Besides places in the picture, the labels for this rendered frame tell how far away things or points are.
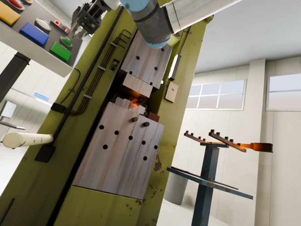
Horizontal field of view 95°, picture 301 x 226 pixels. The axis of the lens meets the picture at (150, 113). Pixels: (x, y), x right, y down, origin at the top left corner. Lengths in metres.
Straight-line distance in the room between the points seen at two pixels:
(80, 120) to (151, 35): 0.69
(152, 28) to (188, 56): 1.05
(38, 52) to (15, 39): 0.08
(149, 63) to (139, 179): 0.76
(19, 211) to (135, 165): 0.62
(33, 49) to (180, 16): 0.58
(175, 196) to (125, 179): 2.57
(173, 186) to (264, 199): 1.61
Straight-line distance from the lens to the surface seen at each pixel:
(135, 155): 0.83
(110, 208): 0.87
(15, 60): 0.87
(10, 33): 0.77
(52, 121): 1.01
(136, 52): 1.07
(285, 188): 3.57
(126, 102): 0.90
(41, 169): 1.02
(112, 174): 0.82
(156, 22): 0.51
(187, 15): 0.51
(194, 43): 1.67
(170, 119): 1.18
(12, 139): 0.57
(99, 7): 0.60
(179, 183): 3.30
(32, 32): 0.78
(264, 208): 3.56
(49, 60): 0.77
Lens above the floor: 0.69
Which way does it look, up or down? 17 degrees up
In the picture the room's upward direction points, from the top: 18 degrees clockwise
